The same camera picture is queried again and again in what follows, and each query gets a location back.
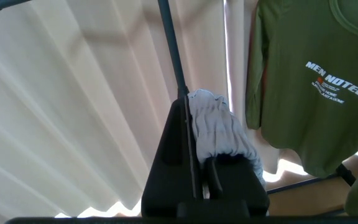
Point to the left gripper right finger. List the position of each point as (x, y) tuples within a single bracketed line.
[(238, 183)]

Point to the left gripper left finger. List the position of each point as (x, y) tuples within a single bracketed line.
[(172, 180)]

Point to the pale grey shorts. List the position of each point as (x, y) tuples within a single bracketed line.
[(216, 124)]

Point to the green long-sleeved shirt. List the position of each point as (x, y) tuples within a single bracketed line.
[(306, 124)]

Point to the black clothes rack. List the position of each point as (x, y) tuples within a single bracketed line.
[(171, 46)]

